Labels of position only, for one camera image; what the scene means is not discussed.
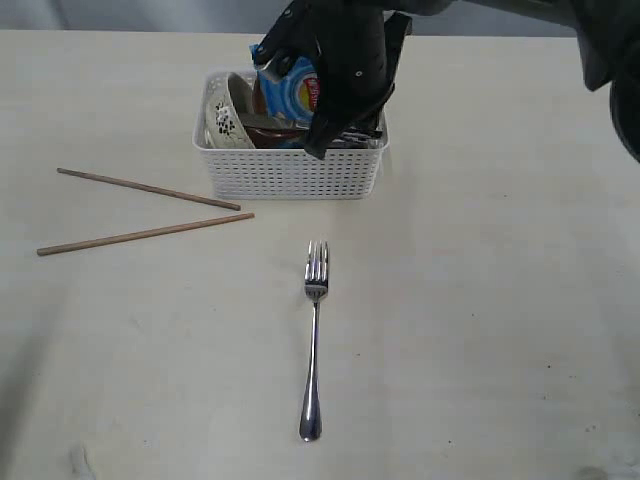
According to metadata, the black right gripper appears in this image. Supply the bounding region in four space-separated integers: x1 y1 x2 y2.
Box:
252 1 412 159

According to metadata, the white perforated plastic basket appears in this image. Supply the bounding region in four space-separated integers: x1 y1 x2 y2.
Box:
192 68 389 200

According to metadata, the white floral ceramic bowl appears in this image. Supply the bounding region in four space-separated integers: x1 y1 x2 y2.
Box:
204 73 255 149

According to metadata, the brown wooden spoon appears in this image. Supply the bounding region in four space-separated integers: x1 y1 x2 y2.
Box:
239 113 308 149

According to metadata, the blue chips bag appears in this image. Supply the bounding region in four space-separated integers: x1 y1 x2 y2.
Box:
256 57 320 128

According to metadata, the brown wooden plate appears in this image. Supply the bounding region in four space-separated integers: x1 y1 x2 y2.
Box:
252 77 269 116

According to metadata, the silver metal fork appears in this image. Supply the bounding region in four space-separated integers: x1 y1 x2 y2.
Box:
299 241 329 442

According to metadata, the wooden chopstick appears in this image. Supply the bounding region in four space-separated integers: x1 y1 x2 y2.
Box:
36 213 255 257
56 167 241 211

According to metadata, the dark foil packet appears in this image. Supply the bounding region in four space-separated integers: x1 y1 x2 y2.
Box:
329 127 384 149

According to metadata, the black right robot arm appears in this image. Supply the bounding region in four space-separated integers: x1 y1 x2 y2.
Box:
252 0 639 159

